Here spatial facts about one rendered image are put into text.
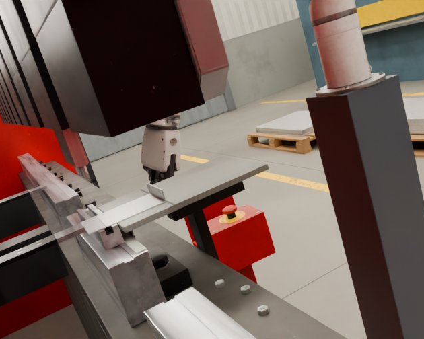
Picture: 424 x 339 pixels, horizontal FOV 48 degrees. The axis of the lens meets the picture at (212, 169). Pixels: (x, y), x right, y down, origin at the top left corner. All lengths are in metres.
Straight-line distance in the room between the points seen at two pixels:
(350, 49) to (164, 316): 0.97
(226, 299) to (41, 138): 2.35
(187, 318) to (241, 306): 0.18
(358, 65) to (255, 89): 8.37
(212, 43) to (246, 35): 9.37
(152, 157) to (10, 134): 1.87
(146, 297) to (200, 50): 0.47
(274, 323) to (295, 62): 9.68
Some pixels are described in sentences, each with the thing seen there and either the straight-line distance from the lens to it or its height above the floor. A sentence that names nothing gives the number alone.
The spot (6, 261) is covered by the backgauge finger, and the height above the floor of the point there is 1.00.
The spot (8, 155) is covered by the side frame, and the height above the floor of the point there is 0.99.
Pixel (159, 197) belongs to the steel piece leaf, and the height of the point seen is 1.00.
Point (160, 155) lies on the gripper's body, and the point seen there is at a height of 1.02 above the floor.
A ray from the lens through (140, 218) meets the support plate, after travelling 0.72.
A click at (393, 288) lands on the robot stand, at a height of 0.43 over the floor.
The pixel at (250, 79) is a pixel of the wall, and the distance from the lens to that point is 9.61.
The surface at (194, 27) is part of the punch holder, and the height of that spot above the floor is 1.22.
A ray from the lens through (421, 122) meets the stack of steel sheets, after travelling 3.88.
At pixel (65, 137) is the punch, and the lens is 0.72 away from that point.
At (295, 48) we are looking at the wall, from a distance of 10.22.
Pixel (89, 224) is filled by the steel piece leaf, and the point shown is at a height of 1.00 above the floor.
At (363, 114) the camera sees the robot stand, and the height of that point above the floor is 0.93.
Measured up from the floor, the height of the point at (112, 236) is 0.99.
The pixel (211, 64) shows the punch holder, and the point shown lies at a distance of 0.29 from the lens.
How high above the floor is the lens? 1.20
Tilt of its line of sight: 14 degrees down
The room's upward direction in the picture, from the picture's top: 18 degrees counter-clockwise
